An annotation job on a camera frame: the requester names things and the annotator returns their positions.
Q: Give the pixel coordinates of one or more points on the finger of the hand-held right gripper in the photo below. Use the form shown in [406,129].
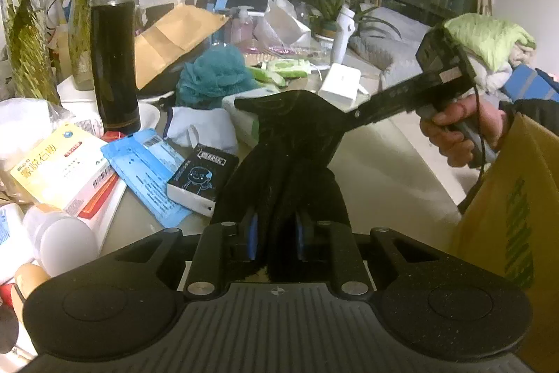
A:
[388,106]

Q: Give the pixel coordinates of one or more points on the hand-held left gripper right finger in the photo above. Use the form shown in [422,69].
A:
[301,239]

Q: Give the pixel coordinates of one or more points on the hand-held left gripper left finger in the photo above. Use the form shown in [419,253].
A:
[252,239]

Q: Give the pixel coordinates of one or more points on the black glove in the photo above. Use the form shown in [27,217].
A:
[288,145]

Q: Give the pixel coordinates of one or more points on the blue packet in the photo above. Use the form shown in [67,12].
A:
[139,167]

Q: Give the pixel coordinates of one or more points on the person's right forearm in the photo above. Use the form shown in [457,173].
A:
[537,113]

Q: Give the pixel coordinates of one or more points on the person's right hand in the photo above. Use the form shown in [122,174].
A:
[441,137]

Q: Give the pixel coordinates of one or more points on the green towel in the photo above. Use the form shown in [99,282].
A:
[489,36]

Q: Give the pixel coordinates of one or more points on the grey cushion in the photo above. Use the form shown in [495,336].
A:
[393,41]

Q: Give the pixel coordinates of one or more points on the white cloth pile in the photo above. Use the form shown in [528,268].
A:
[498,71]

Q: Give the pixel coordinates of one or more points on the black and white small box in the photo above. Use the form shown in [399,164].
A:
[201,180]

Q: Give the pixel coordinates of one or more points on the white phone gimbal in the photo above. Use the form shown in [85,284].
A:
[345,28]

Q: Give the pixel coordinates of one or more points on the blue striped cloth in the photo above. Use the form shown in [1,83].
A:
[533,82]

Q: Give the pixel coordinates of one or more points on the green wet wipe packet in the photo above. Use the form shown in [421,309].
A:
[270,76]
[290,68]

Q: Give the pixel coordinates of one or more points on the potted aloe plant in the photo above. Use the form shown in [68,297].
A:
[327,10]

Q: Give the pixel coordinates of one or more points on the white and green box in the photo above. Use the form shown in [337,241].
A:
[244,119]

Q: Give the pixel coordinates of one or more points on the white sock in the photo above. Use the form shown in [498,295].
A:
[205,128]

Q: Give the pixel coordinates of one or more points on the crumpled white bag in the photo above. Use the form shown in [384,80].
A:
[279,23]

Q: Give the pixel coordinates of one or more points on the red envelope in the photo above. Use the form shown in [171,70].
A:
[98,198]

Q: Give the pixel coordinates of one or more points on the white tray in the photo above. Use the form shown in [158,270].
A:
[148,117]

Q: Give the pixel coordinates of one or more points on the pink pump bottle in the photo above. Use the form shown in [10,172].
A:
[241,28]

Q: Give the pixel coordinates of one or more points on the teal bath pouf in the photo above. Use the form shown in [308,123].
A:
[216,76]

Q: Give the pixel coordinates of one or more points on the black box blue sticker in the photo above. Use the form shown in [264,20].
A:
[236,1]

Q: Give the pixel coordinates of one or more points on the white plastic jar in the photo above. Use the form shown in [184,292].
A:
[61,237]

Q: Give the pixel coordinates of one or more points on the yellow medicine box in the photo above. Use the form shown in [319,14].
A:
[61,167]

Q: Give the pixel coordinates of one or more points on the brown paper envelope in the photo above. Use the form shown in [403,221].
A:
[174,36]

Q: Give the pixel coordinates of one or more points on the brown egg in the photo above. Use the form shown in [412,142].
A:
[31,279]

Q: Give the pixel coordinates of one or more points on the black thermos bottle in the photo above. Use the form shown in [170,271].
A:
[114,49]

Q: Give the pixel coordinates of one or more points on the white lotion bottle blue label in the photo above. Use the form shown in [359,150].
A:
[13,237]

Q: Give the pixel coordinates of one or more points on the large white plastic bag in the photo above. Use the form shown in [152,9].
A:
[30,119]

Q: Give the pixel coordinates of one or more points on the small red item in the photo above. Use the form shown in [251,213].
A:
[5,293]

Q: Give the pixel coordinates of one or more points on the narrow glass vase with bamboo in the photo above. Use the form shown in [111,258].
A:
[81,36]

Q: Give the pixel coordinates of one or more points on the wide glass vase with bamboo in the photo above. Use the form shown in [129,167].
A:
[26,32]

